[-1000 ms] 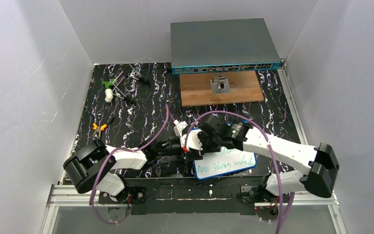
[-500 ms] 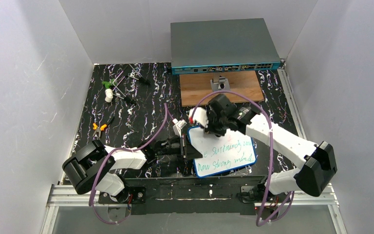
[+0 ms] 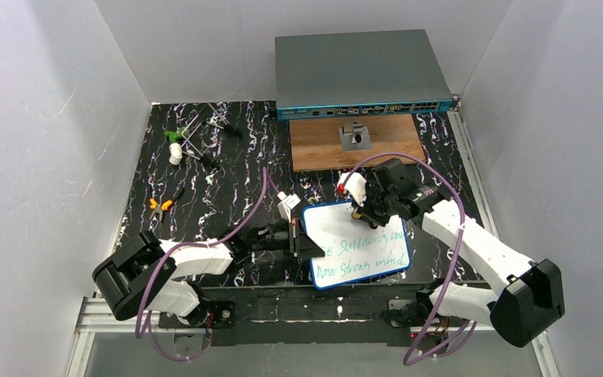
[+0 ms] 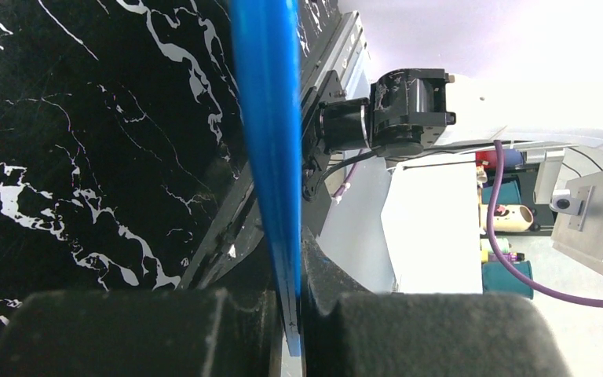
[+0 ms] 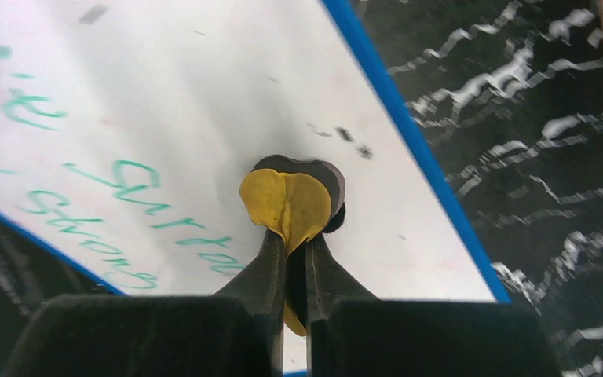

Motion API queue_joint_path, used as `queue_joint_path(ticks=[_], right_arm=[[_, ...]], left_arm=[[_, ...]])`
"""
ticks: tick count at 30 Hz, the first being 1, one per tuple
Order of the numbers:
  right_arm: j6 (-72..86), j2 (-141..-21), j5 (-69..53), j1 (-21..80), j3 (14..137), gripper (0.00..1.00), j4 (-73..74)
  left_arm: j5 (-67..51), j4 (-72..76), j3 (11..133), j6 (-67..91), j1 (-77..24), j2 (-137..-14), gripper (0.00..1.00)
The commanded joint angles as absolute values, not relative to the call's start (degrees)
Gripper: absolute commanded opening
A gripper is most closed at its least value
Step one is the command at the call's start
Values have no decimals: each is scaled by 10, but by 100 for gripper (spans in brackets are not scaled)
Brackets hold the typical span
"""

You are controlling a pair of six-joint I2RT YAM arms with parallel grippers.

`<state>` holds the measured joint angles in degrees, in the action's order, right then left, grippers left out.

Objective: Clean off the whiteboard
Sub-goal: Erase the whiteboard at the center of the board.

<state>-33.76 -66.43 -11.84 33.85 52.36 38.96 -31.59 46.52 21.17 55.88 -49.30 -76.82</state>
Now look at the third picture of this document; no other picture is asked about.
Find blue framed whiteboard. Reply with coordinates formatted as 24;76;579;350
301;201;412;290

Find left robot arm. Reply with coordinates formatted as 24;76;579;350
92;218;326;326

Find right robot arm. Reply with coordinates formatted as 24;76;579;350
338;154;565;348

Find wooden board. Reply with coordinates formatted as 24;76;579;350
289;114;426;172

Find white plastic pipe piece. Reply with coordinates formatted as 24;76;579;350
169;143;184;166

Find green plastic piece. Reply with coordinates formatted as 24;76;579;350
164;127;187;144

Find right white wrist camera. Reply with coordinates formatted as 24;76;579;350
337;172;367;207

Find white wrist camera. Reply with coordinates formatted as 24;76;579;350
276;192;301;222
337;172;367;207

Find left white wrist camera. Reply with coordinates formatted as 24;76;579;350
276;192;301;222

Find grey metal bracket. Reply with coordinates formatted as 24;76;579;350
339;119;372;152

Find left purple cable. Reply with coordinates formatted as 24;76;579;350
134;167;282;363

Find orange handled pliers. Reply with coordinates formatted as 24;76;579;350
148;188;185;222

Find grey network switch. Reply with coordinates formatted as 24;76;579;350
275;29;455;120

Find aluminium frame rail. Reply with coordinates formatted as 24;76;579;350
66;291;559;376

